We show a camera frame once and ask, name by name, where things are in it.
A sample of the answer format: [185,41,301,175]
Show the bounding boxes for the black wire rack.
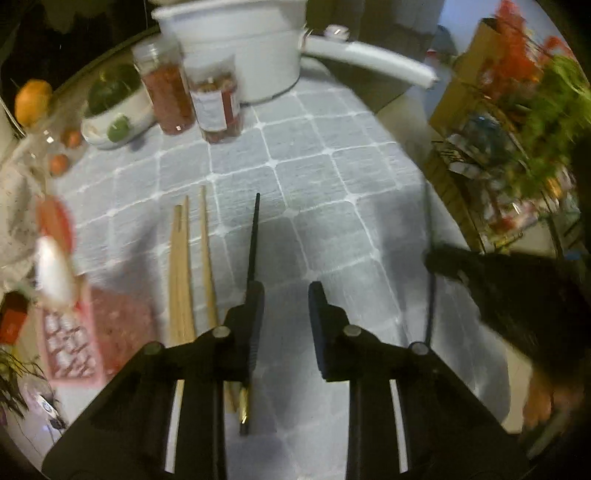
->
[425,0,591,259]

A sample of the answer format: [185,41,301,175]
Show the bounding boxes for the white ceramic bowl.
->
[82,88,155,149]

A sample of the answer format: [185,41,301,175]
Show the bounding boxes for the floral cabinet cover cloth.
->
[0,138,47,296]

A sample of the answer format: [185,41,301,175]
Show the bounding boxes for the small green round fruit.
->
[107,115,131,141]

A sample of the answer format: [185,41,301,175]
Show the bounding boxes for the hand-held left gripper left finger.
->
[41,281,266,480]

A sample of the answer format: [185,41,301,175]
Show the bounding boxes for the red flat box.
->
[0,309,26,344]

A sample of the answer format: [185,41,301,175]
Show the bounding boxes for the labelled red spice jar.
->
[185,55,244,145]

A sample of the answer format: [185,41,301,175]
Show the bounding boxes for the white electric cooking pot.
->
[152,0,439,104]

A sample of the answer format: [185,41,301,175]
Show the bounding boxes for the red plastic spoon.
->
[37,196,75,252]

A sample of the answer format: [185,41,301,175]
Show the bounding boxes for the clear glass jar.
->
[18,120,88,181]

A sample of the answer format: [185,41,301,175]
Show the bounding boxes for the pink plastic utensil basket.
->
[34,281,160,386]

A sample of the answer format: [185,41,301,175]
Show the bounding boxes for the tall red spice jar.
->
[133,39,197,136]

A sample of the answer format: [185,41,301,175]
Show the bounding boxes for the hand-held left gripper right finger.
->
[308,281,532,480]

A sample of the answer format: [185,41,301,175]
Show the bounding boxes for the orange plastic bags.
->
[480,0,568,84]

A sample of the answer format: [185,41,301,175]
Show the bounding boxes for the white plastic spoon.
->
[36,236,77,308]

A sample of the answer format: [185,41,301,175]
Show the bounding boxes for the green stringy bundle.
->
[508,55,591,217]

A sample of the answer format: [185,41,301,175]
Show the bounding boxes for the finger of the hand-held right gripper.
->
[424,244,476,289]

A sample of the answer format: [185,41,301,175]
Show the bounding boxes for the large orange with stem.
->
[15,79,54,126]

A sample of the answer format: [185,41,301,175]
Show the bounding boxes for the green pumpkin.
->
[88,65,139,114]

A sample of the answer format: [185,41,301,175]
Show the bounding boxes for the person's right hand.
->
[523,369,575,432]

